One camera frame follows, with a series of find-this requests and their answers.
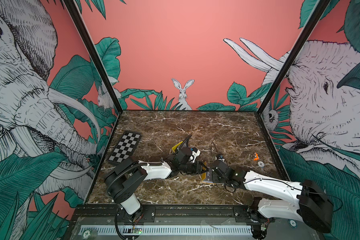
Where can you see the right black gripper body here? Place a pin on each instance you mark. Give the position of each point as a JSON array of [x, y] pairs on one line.
[[216, 179]]

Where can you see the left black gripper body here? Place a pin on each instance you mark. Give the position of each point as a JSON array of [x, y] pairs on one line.
[[191, 169]]

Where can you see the yellow leather card holder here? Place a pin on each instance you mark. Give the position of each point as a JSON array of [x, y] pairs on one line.
[[207, 174]]

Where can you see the yellow plastic card tray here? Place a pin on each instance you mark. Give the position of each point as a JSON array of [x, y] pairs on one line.
[[175, 148]]

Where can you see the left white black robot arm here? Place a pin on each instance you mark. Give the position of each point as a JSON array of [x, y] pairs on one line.
[[123, 180]]

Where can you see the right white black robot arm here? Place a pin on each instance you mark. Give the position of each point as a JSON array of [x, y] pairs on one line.
[[304, 202]]

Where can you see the orange small clip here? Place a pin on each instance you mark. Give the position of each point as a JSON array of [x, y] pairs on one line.
[[256, 158]]

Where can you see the black white checkerboard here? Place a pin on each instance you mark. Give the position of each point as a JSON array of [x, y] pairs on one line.
[[125, 147]]

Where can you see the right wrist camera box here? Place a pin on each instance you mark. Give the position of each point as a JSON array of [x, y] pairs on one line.
[[220, 157]]

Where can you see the black front rail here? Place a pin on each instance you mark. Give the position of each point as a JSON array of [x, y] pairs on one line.
[[151, 213]]

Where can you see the white slotted cable duct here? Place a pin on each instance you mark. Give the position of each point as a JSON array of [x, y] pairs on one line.
[[87, 231]]

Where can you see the left black frame post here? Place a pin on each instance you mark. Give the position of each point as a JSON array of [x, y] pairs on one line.
[[87, 40]]

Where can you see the black frame post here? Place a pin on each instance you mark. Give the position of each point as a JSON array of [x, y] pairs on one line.
[[314, 18], [87, 40]]

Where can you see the right black frame post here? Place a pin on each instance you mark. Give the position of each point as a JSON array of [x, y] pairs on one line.
[[314, 18]]

